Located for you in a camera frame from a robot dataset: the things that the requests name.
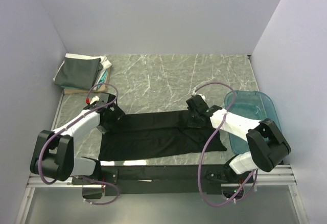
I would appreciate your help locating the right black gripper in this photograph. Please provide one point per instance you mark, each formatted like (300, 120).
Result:
(190, 122)

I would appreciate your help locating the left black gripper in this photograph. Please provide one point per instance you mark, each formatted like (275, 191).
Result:
(117, 113)

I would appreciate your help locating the black t shirt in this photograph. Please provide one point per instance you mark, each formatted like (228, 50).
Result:
(153, 135)

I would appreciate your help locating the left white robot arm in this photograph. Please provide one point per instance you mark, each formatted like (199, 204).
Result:
(54, 154)

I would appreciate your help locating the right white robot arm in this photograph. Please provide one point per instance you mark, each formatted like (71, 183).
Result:
(267, 145)

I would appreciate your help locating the teal folded shirt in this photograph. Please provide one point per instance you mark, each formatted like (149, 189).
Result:
(102, 77)

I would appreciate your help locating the white folded shirt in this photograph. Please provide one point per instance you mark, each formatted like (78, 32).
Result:
(104, 61)

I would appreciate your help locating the dark green folded shirt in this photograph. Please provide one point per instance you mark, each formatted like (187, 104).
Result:
(78, 73)

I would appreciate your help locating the teal plastic bin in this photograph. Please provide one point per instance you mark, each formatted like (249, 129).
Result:
(253, 105)

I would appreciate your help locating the black base beam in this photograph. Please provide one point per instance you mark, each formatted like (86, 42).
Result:
(147, 179)

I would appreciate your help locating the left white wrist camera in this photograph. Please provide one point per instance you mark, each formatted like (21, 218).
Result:
(92, 100)

